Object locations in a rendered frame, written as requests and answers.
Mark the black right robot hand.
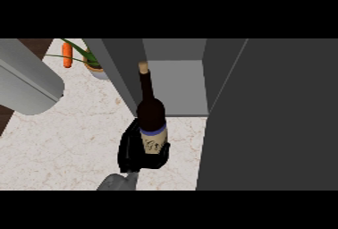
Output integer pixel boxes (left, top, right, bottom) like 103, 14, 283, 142
116, 118, 171, 174

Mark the dark wine bottle with cork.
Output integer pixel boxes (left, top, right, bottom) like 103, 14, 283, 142
134, 61, 169, 156

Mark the grey open cabinet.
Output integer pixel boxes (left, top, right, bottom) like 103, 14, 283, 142
81, 38, 248, 118

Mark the dark grey cabinet door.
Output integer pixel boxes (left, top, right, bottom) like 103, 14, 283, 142
193, 38, 338, 191

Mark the green potted plant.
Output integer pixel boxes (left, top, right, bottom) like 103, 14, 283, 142
42, 38, 110, 81

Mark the orange carrot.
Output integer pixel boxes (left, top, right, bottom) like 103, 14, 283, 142
60, 42, 73, 69

